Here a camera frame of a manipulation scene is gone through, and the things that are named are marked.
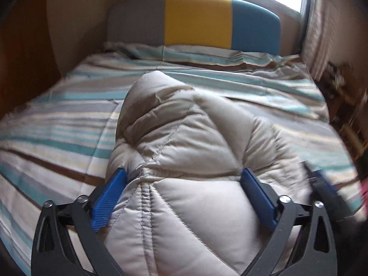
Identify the striped bedspread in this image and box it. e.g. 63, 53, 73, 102
0, 52, 363, 276

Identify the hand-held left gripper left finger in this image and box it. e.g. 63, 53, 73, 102
31, 167, 129, 276

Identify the white puffer jacket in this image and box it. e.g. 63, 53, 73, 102
103, 70, 317, 276

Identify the wooden wardrobe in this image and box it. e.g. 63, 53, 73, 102
0, 0, 61, 119

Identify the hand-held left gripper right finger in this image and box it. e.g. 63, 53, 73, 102
240, 167, 337, 276

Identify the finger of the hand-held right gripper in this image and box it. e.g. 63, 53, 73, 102
301, 160, 360, 222

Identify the grey yellow blue headboard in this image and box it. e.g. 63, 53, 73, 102
106, 0, 281, 56

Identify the brown clutter pile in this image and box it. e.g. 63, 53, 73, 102
316, 60, 368, 161

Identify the striped pillow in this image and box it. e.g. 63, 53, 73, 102
103, 41, 302, 67

